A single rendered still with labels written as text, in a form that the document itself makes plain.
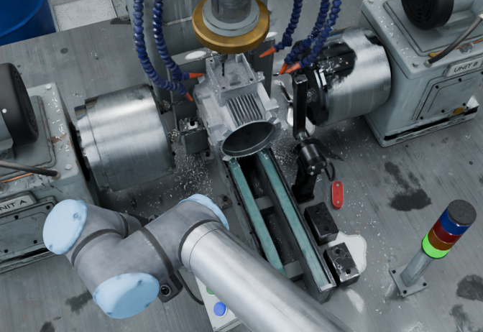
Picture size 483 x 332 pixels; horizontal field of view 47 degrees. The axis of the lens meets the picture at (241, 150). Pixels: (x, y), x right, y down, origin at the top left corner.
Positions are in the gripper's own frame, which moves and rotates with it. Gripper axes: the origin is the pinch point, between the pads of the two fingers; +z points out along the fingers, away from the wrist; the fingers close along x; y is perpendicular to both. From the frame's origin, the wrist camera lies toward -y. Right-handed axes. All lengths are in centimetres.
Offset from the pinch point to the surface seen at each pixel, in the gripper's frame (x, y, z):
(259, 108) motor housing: -23.4, 35.4, 19.2
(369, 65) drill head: -52, 34, 30
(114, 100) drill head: 1.9, 44.5, -6.3
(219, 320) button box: 1.2, -12.1, 6.0
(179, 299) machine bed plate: 20.5, 3.4, 24.4
